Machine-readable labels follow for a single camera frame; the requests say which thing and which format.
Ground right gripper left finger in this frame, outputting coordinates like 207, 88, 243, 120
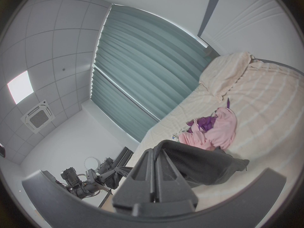
112, 148, 155, 211

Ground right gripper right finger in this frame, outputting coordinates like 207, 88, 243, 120
155, 148, 199, 210

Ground black shorts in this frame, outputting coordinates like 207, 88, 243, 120
104, 140, 250, 190

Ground bed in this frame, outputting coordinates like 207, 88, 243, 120
98, 0, 304, 209

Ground round white mirror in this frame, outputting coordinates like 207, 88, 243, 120
84, 157, 99, 171

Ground dark garment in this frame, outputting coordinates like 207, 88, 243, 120
100, 157, 114, 174

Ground white printed garment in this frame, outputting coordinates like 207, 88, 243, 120
171, 127, 190, 141

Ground purple garment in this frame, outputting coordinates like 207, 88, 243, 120
186, 98, 231, 133

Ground pink garment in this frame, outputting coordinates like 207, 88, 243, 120
179, 107, 238, 150

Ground white ceiling air vent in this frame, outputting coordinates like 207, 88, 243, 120
21, 100, 55, 134

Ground square ceiling light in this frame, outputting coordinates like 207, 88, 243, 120
7, 71, 34, 104

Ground cream pillow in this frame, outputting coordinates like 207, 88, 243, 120
199, 52, 252, 101

